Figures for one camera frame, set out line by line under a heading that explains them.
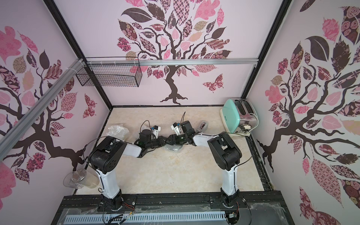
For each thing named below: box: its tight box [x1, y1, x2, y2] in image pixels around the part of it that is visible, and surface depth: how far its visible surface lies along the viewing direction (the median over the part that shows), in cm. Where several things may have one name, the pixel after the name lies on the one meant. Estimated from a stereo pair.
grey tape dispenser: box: [196, 120, 209, 134], surface depth 105 cm
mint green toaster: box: [219, 97, 259, 137], surface depth 96 cm
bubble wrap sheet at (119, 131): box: [106, 123, 130, 141], surface depth 95 cm
